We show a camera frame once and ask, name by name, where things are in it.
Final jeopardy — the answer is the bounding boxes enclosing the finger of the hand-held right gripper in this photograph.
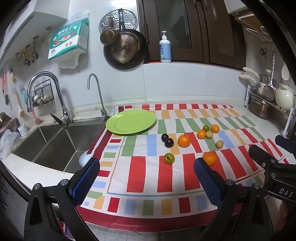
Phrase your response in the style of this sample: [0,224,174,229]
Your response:
[248,144,281,173]
[275,135,296,154]

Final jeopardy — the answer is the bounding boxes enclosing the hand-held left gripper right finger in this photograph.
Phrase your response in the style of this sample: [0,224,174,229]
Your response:
[194,158,274,241]

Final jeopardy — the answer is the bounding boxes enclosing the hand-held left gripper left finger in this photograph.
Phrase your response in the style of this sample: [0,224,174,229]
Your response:
[24,157,101,241]

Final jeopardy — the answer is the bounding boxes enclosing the large orange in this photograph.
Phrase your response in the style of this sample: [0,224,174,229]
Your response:
[202,152,218,166]

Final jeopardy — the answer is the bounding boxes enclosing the orange with stem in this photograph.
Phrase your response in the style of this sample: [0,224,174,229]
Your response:
[178,133,191,148]

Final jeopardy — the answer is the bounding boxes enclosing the green plate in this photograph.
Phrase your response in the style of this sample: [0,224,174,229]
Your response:
[106,110,157,135]

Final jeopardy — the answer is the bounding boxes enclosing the white dish rack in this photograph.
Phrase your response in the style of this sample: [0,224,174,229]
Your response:
[245,85,296,137]

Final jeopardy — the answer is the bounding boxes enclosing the white rounded object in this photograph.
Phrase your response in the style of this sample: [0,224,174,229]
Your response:
[79,151,95,168]

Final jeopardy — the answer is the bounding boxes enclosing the stainless steel cooking pot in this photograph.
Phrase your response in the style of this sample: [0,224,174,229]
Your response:
[247,95,272,120]

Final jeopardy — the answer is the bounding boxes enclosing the white ceramic jug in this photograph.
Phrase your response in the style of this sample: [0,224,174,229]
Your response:
[275,84,295,110]

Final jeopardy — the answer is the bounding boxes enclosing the stainless steel sink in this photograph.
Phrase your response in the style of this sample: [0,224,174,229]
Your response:
[13,124,109,174]

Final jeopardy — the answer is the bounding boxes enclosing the striped colourful tablecloth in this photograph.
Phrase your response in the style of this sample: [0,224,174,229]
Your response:
[76,104,289,232]

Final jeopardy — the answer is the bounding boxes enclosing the slim steel faucet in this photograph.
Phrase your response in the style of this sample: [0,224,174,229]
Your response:
[87,73,109,121]

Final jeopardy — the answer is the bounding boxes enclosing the large steel faucet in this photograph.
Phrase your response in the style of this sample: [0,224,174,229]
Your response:
[27,71,74,126]

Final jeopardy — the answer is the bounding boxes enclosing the white spoon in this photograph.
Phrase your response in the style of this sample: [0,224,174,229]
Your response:
[281,61,290,81]

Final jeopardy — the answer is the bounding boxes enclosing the clear plastic bag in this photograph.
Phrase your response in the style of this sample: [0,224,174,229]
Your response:
[0,129,20,159]

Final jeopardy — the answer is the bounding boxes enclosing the dish brush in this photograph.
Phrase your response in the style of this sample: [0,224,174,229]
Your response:
[14,91,25,117]

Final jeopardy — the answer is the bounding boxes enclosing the metal pot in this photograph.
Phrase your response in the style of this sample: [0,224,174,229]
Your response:
[0,112,14,129]

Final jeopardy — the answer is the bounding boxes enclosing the black frying pan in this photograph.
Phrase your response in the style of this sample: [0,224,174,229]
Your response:
[103,9,148,70]

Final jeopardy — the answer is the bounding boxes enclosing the round metal strainer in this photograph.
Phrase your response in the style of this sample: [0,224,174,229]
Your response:
[109,34,140,63]

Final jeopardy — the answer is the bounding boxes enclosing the white pump bottle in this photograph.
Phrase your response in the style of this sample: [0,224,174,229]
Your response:
[159,31,172,63]

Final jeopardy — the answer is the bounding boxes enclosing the green tissue pack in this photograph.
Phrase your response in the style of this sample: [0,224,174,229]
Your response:
[48,17,90,69]

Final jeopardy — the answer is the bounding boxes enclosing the small brass saucepan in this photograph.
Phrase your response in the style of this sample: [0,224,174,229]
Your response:
[100,14,121,46]

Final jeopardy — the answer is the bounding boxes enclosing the steel steamer plate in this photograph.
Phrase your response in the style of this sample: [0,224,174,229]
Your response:
[99,9,137,35]

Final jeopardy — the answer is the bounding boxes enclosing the white-handled knife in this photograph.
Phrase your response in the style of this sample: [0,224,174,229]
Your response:
[242,67,260,79]
[239,74,257,85]

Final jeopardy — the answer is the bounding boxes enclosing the black wire basket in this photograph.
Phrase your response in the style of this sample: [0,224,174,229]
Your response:
[32,79,55,107]

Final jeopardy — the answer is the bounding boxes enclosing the white wire hanger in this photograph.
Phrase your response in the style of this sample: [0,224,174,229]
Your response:
[245,26,273,43]

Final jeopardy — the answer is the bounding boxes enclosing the dark wooden window frame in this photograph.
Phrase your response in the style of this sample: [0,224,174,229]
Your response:
[136,0,247,70]

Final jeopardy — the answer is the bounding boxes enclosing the wall hooks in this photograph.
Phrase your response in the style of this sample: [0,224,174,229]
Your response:
[15,36,40,66]

